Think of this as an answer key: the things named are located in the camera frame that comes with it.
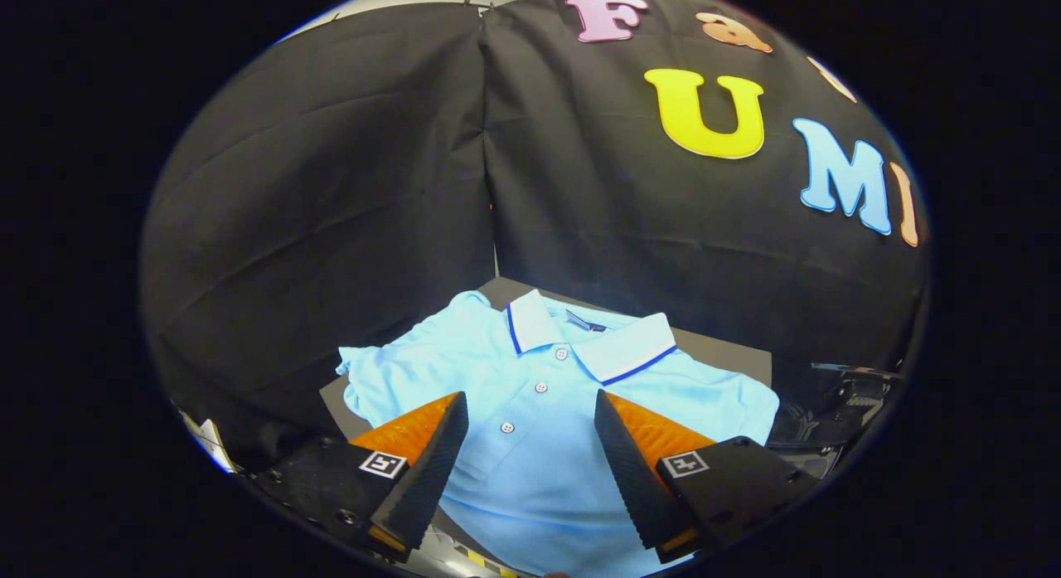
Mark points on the white paper sheet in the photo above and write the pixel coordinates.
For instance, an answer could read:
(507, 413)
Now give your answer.
(207, 437)

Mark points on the black backdrop cloth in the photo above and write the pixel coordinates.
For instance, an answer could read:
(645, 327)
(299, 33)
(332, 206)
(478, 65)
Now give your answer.
(331, 188)

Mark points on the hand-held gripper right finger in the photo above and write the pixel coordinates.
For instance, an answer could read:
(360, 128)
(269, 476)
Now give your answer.
(634, 478)

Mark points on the grey cabinet with dark top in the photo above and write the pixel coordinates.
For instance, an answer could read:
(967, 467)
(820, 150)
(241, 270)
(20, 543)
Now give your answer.
(721, 354)

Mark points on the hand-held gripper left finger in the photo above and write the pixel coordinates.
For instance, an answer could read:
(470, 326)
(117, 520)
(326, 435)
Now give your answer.
(427, 478)

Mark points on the grey washing machine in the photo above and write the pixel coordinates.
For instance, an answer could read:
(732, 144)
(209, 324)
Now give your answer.
(837, 395)

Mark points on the light blue polo shirt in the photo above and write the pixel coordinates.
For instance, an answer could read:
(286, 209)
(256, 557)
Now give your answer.
(539, 478)

